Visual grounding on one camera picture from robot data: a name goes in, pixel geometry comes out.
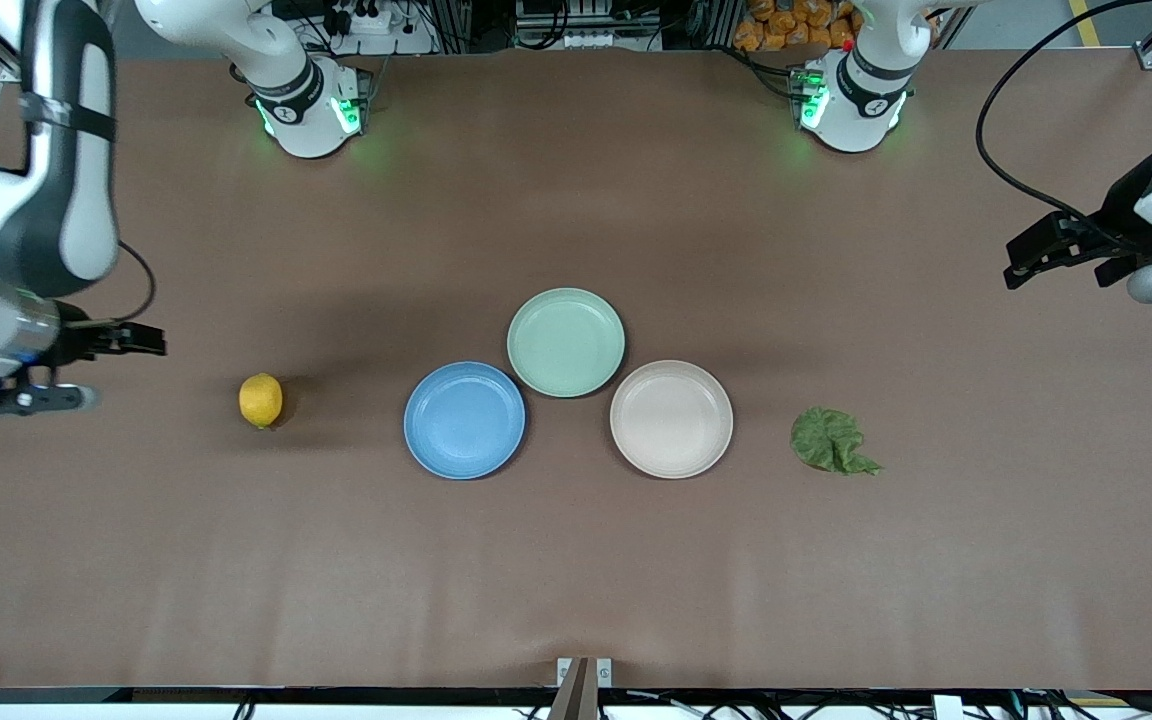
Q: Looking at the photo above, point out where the light green plate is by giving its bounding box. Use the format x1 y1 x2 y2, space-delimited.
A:
507 288 627 399

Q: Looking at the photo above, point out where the yellow lemon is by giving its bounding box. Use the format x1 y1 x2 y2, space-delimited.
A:
239 373 284 429

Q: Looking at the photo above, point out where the brown table cover sheet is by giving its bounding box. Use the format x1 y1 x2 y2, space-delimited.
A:
0 50 1152 691

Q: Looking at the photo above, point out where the beige plate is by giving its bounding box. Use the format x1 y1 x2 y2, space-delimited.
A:
609 360 735 480

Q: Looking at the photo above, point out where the green lettuce leaf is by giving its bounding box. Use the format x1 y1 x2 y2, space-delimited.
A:
791 406 883 477

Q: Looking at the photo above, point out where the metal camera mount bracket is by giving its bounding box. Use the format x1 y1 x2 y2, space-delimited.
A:
548 657 614 720

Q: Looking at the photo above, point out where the white power strip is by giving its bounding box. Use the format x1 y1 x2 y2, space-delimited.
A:
321 0 407 36

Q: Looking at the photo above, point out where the grey electrical equipment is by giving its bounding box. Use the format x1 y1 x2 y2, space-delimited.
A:
514 0 663 51

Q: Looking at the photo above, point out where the blue plate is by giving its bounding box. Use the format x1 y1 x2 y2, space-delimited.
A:
403 361 527 481

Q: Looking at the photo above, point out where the bag of oranges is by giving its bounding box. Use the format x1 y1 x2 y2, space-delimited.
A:
733 0 862 53

